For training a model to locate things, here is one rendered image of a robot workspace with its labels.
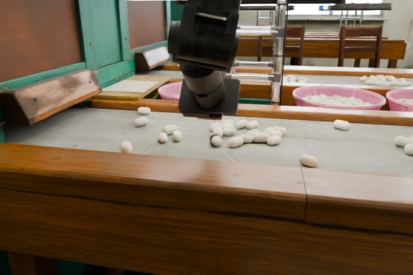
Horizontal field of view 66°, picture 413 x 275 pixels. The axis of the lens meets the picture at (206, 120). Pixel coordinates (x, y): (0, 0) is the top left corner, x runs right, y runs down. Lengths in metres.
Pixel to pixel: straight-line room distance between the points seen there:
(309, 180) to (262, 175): 0.07
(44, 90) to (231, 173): 0.47
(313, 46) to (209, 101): 2.98
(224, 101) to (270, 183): 0.15
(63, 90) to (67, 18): 0.23
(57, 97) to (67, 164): 0.25
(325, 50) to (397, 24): 2.79
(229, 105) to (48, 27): 0.54
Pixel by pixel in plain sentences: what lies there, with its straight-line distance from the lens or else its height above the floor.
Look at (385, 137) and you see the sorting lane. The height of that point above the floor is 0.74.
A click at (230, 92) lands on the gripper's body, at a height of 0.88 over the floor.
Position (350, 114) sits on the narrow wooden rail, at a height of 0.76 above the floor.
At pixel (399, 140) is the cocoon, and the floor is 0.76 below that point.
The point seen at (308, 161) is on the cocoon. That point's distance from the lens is 0.61.
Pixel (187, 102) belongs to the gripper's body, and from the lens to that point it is 0.55.
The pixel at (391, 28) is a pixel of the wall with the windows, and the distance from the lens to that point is 6.11.
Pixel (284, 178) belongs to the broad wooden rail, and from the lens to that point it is 0.52.
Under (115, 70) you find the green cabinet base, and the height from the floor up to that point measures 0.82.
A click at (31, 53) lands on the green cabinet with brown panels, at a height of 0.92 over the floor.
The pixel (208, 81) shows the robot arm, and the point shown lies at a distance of 0.46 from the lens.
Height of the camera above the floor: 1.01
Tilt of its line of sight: 19 degrees down
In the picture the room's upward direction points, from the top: straight up
